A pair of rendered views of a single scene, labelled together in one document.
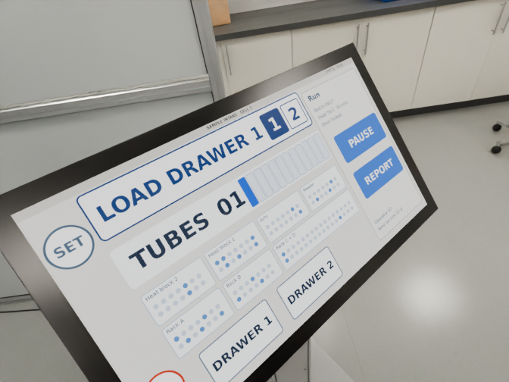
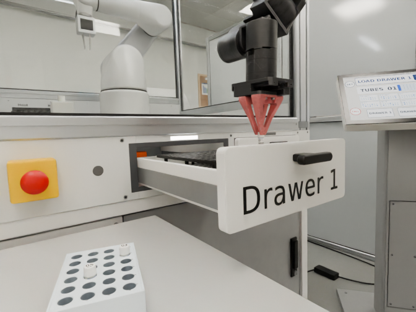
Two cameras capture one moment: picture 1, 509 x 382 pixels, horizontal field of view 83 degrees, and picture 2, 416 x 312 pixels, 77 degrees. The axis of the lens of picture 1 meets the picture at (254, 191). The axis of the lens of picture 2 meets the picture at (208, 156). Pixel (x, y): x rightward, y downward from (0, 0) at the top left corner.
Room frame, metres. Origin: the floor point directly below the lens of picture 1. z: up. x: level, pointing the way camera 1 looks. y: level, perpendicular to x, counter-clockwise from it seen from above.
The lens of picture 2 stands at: (-1.11, -0.32, 0.95)
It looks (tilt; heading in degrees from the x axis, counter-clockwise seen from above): 5 degrees down; 49
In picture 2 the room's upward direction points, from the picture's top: 2 degrees counter-clockwise
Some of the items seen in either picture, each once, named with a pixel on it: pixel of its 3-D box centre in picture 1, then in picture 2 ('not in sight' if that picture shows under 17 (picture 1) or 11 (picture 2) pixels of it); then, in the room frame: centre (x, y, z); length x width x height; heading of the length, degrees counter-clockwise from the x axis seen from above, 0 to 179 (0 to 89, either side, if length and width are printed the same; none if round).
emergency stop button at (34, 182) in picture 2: not in sight; (34, 181); (-1.05, 0.20, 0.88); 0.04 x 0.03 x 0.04; 175
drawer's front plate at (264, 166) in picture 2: not in sight; (293, 176); (-0.75, -0.09, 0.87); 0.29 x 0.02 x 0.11; 175
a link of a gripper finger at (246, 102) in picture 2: not in sight; (263, 110); (-0.70, -0.01, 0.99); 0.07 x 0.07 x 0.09; 85
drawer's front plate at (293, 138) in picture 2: not in sight; (270, 153); (-0.40, 0.20, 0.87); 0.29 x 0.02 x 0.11; 175
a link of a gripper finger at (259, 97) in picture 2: not in sight; (257, 110); (-0.70, 0.01, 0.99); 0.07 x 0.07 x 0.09; 85
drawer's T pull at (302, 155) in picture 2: not in sight; (307, 157); (-0.75, -0.12, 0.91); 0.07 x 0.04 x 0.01; 175
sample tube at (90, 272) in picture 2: not in sight; (91, 285); (-1.04, -0.03, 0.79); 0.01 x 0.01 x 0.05
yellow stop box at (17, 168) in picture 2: not in sight; (33, 179); (-1.05, 0.24, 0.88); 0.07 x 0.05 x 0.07; 175
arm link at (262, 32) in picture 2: not in sight; (259, 38); (-0.70, 0.00, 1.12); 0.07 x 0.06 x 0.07; 85
